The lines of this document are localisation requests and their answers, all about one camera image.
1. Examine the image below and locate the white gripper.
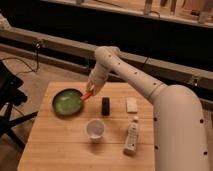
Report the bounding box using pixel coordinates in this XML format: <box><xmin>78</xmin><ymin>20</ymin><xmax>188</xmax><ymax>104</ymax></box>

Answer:
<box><xmin>86</xmin><ymin>64</ymin><xmax>108</xmax><ymax>96</ymax></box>

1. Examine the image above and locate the red pepper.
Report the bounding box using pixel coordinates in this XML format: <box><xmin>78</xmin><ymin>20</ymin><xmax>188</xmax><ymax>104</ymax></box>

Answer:
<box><xmin>80</xmin><ymin>92</ymin><xmax>92</xmax><ymax>101</ymax></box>

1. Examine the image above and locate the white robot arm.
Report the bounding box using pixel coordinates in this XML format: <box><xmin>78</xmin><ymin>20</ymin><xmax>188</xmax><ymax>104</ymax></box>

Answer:
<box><xmin>87</xmin><ymin>46</ymin><xmax>210</xmax><ymax>171</ymax></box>

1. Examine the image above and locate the white sponge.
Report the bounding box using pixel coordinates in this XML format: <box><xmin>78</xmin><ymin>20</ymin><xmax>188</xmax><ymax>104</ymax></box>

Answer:
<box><xmin>126</xmin><ymin>97</ymin><xmax>138</xmax><ymax>113</ymax></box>

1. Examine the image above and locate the black rectangular block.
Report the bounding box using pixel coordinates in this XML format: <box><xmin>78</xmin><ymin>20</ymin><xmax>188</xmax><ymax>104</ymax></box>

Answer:
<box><xmin>102</xmin><ymin>97</ymin><xmax>110</xmax><ymax>116</ymax></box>

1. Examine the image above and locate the green plate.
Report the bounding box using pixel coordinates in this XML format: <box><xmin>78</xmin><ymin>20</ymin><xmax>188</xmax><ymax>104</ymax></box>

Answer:
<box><xmin>52</xmin><ymin>88</ymin><xmax>83</xmax><ymax>117</ymax></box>

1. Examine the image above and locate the white paper cup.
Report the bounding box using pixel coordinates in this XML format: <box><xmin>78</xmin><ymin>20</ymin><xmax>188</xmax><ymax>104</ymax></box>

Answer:
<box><xmin>85</xmin><ymin>119</ymin><xmax>105</xmax><ymax>143</ymax></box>

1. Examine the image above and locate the wooden table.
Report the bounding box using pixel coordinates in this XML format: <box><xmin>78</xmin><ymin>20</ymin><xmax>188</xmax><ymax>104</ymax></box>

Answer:
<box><xmin>18</xmin><ymin>82</ymin><xmax>155</xmax><ymax>171</ymax></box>

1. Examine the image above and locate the white squeeze bottle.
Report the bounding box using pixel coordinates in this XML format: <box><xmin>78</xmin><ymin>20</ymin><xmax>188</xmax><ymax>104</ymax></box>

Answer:
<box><xmin>123</xmin><ymin>116</ymin><xmax>139</xmax><ymax>155</ymax></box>

